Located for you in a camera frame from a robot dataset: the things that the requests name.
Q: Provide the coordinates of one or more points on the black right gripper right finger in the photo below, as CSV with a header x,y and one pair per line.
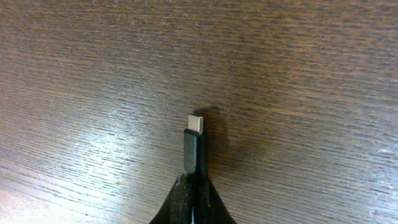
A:
x,y
208,207

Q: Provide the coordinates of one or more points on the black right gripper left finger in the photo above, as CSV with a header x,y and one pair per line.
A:
x,y
177,208

